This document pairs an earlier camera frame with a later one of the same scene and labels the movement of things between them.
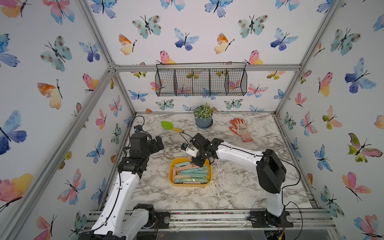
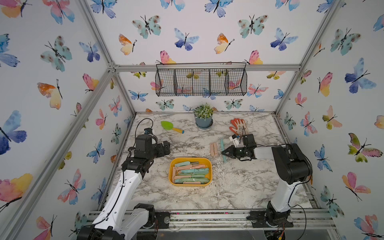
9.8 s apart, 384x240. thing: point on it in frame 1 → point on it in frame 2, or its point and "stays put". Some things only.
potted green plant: [203, 115] stays put
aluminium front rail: [240, 218] stays put
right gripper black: [197, 162] → [231, 151]
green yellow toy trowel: [168, 126] stays put
